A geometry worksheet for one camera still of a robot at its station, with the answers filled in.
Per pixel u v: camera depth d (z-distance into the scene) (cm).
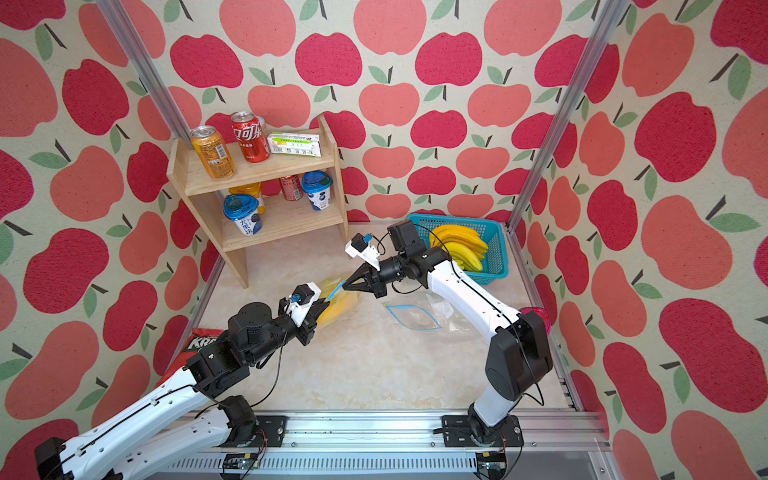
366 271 67
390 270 67
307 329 60
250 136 70
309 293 58
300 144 77
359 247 65
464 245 102
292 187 95
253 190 88
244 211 82
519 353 43
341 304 73
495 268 101
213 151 66
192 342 86
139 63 77
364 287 69
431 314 79
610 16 69
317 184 91
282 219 93
